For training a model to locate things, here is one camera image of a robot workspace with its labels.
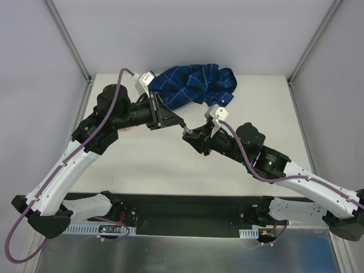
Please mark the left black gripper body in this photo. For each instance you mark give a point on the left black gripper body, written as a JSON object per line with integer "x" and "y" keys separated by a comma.
{"x": 154, "y": 111}

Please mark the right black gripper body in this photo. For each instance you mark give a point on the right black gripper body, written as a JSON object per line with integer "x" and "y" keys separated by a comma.
{"x": 205, "y": 141}

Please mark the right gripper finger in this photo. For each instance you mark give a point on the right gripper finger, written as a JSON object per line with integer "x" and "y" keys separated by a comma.
{"x": 197, "y": 141}
{"x": 204, "y": 130}

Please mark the glitter nail polish bottle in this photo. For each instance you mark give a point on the glitter nail polish bottle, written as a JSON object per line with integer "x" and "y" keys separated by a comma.
{"x": 188, "y": 132}

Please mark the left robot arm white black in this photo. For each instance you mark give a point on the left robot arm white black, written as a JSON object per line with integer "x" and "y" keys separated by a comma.
{"x": 46, "y": 208}

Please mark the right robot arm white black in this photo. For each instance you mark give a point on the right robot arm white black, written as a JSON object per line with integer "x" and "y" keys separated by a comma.
{"x": 338, "y": 208}

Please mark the mannequin hand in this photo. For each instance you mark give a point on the mannequin hand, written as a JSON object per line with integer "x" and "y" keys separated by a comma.
{"x": 125, "y": 129}

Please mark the blue plaid shirt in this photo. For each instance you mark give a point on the blue plaid shirt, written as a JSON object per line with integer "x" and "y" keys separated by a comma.
{"x": 196, "y": 83}

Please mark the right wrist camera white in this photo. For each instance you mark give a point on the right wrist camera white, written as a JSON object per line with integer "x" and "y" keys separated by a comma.
{"x": 216, "y": 113}

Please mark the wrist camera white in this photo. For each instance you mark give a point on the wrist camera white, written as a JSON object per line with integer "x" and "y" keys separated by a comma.
{"x": 216, "y": 113}
{"x": 143, "y": 81}

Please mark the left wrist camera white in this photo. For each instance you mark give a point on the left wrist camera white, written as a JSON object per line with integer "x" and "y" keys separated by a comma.
{"x": 143, "y": 81}

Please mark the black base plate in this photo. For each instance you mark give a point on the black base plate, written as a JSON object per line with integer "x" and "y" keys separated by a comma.
{"x": 188, "y": 216}

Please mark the right white cable duct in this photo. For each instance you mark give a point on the right white cable duct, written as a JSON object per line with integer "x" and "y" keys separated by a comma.
{"x": 249, "y": 233}

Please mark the white cable duct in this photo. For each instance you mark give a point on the white cable duct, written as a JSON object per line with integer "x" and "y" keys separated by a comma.
{"x": 249, "y": 233}
{"x": 99, "y": 229}

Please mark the left white cable duct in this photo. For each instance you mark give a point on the left white cable duct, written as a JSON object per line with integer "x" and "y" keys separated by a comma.
{"x": 99, "y": 229}

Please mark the left aluminium frame post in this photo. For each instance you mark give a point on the left aluminium frame post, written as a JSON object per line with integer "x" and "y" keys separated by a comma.
{"x": 67, "y": 39}

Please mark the aluminium frame post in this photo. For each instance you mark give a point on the aluminium frame post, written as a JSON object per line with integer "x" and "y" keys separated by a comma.
{"x": 321, "y": 28}
{"x": 67, "y": 39}

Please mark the right aluminium frame post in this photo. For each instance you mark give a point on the right aluminium frame post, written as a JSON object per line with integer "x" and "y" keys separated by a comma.
{"x": 321, "y": 28}

